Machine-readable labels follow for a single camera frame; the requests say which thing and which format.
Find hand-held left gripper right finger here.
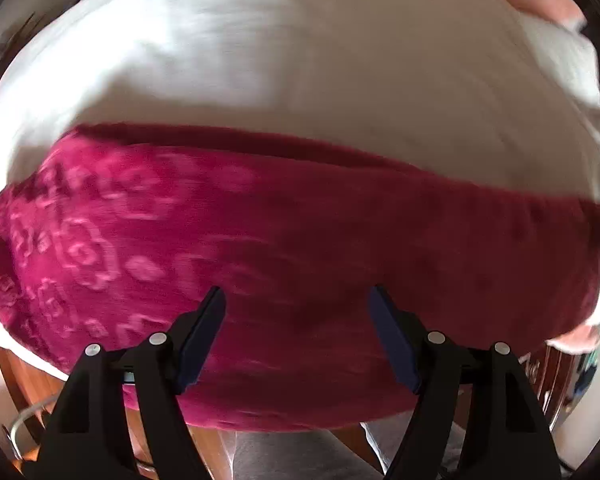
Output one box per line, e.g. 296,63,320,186
369,285,564,480

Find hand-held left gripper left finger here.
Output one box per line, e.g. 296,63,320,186
25,286,227,480

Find red patterned blanket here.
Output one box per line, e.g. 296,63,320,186
0,122,600,433

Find person's grey trousers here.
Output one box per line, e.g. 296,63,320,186
230,410,477,480

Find white bed sheet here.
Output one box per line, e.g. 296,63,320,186
0,0,600,383

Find white cable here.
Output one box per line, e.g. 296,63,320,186
1,399,57,461

